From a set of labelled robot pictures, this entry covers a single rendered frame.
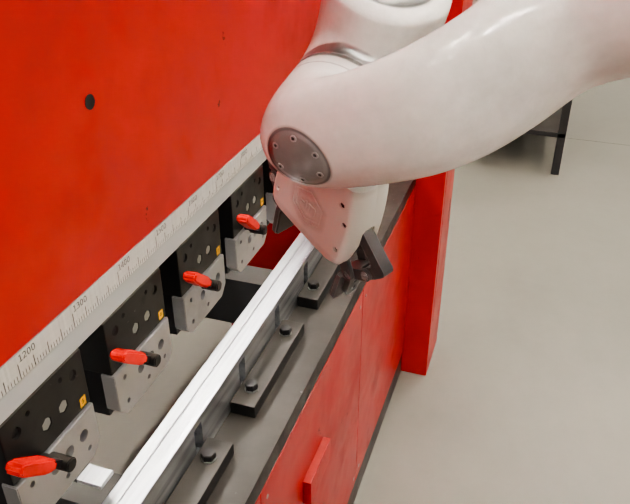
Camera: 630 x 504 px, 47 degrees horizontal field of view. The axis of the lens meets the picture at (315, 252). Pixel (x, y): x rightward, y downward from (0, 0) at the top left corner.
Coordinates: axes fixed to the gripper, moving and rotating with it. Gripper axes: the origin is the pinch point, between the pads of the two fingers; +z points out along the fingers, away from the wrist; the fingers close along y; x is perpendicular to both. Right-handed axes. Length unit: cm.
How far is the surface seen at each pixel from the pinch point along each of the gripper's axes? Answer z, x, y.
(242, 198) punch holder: 44, 22, -36
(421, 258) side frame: 151, 118, -42
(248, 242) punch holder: 54, 21, -32
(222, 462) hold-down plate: 71, -3, -5
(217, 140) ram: 29, 17, -38
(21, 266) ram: 9.0, -22.4, -19.8
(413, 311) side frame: 173, 113, -33
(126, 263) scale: 24.3, -8.7, -23.3
